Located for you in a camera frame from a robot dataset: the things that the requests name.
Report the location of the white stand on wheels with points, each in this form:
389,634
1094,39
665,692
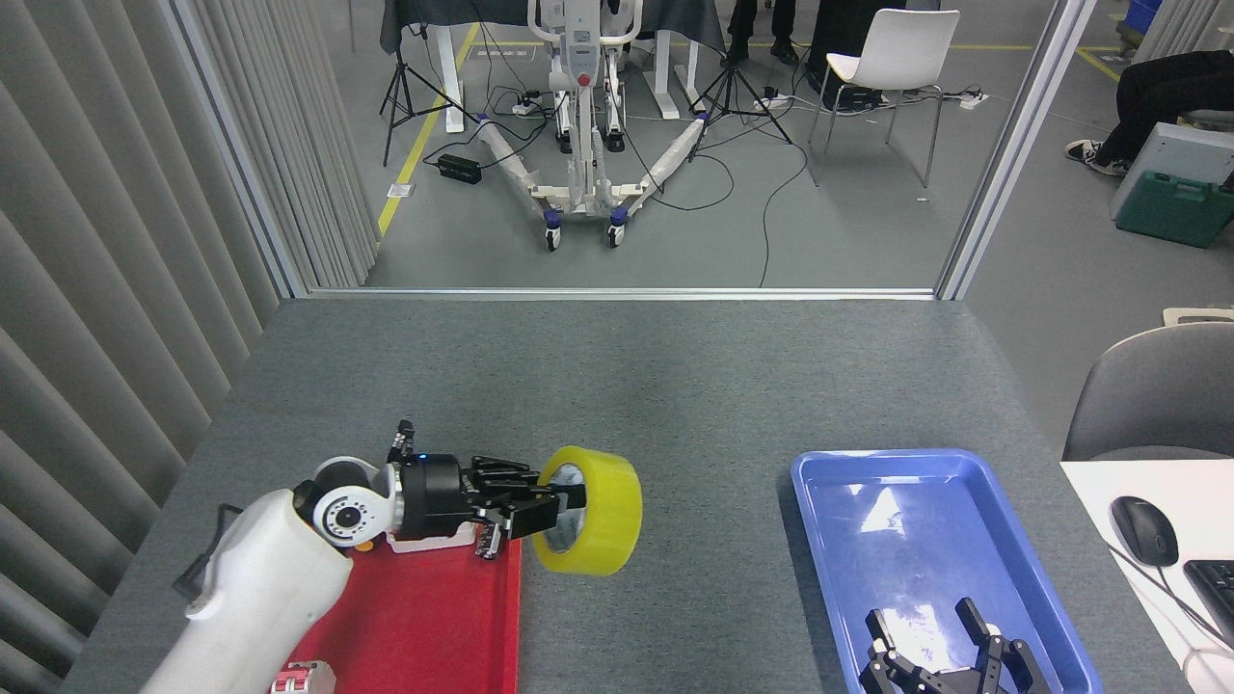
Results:
580,116

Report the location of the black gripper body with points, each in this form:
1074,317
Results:
429,496

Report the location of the white desk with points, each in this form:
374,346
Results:
1099,492

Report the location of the silver frame post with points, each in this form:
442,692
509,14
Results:
236,154
1012,154

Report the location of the white two-button switch box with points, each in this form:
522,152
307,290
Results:
434,545

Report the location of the seated person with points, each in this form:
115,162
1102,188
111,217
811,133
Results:
1157,96

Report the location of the yellow tape roll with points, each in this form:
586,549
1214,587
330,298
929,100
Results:
607,511

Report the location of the standing person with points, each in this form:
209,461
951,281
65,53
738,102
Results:
744,24

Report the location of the small black terminal block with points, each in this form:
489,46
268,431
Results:
487,549

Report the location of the black power adapter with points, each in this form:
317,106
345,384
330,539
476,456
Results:
460,169

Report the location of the black keyboard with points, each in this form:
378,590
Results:
1217,593

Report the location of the white chair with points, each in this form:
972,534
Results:
901,53

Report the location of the red and white small object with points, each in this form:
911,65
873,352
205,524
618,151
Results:
301,680

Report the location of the silver frame rail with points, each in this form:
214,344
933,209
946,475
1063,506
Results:
617,293

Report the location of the white power strip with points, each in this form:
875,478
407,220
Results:
972,98
526,108

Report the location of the blue bin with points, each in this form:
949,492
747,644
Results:
1144,14

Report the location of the green plastic case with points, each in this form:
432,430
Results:
1176,212

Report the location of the black tripod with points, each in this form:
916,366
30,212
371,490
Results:
403,87
730,92

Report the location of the black computer mouse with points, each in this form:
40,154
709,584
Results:
1144,532

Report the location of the blue plastic tray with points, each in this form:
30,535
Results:
916,540

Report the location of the red plastic tray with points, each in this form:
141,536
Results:
434,627

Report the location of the grey chair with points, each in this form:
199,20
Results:
1157,395

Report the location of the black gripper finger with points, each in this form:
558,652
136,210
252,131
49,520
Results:
496,474
1007,670
525,511
892,670

